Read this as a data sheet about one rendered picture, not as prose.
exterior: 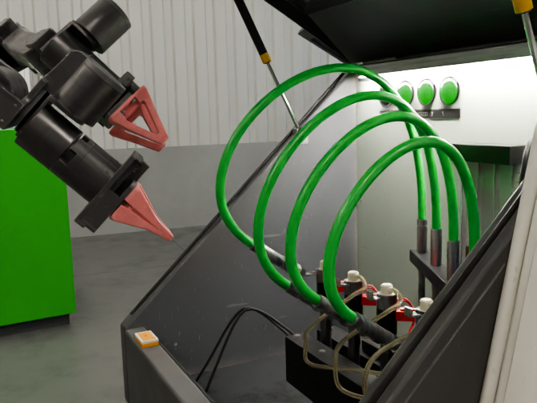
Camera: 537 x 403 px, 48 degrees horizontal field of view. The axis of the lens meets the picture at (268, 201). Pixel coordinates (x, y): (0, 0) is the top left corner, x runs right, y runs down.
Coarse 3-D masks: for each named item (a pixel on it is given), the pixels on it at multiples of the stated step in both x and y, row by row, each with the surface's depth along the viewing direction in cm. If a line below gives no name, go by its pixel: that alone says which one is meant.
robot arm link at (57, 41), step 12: (72, 24) 84; (60, 36) 82; (72, 36) 83; (84, 36) 84; (48, 48) 82; (60, 48) 82; (72, 48) 82; (84, 48) 83; (96, 48) 85; (48, 60) 82; (60, 60) 82
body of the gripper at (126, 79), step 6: (96, 60) 84; (102, 66) 84; (126, 72) 81; (120, 78) 81; (126, 78) 81; (132, 78) 81; (126, 84) 81; (120, 96) 85; (114, 102) 85; (102, 126) 89
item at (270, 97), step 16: (336, 64) 93; (352, 64) 95; (288, 80) 90; (304, 80) 91; (384, 80) 98; (272, 96) 89; (256, 112) 88; (240, 128) 87; (224, 160) 87; (416, 160) 103; (224, 176) 87; (416, 176) 104; (224, 192) 87; (224, 208) 88; (240, 240) 90
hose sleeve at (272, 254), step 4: (252, 248) 90; (268, 248) 92; (268, 252) 91; (272, 252) 92; (276, 252) 93; (268, 256) 92; (272, 256) 92; (276, 256) 92; (280, 256) 93; (272, 260) 92; (276, 260) 92; (280, 260) 92; (284, 260) 93; (276, 264) 93; (280, 264) 93; (284, 264) 93; (280, 268) 94; (284, 268) 93
